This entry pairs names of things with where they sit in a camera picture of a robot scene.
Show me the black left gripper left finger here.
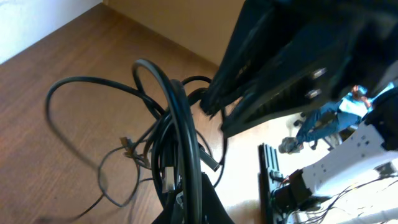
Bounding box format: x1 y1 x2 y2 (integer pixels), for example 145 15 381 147
152 190 185 224

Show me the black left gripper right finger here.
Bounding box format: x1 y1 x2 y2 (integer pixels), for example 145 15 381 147
201 172 234 224

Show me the black aluminium frame rail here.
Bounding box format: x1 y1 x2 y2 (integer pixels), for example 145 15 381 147
258 143 285 224

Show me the person in blue clothes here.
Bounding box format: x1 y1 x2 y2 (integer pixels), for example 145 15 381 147
278 85 380 154

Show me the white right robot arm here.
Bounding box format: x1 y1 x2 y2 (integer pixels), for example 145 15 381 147
200 1 397 211

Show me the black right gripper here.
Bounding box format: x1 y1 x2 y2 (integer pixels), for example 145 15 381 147
200 0 397 137

